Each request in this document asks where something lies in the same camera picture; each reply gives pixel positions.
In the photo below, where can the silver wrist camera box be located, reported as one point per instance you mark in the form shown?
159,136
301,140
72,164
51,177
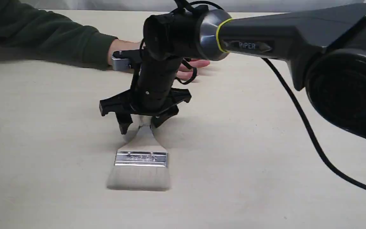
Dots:
127,60

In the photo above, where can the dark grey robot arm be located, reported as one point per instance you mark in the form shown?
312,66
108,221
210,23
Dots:
325,50

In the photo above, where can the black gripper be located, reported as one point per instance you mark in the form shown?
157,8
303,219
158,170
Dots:
169,40

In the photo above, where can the person's open bare hand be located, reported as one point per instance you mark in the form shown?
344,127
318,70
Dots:
184,72

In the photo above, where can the wide paint brush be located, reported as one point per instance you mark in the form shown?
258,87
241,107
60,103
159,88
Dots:
142,164

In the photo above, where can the dark green sleeved forearm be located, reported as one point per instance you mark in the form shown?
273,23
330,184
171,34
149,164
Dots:
56,36

